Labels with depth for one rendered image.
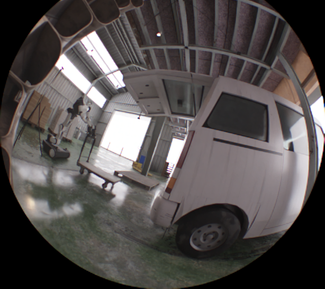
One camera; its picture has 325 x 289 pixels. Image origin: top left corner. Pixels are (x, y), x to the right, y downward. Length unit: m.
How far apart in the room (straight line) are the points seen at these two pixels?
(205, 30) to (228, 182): 2.19
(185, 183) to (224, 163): 0.31
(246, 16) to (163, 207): 2.61
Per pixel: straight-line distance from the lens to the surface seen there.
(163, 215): 0.88
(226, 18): 2.18
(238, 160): 0.89
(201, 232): 1.01
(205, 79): 1.39
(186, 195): 0.81
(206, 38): 2.29
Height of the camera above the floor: 0.79
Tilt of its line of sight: 18 degrees up
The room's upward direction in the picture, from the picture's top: 18 degrees clockwise
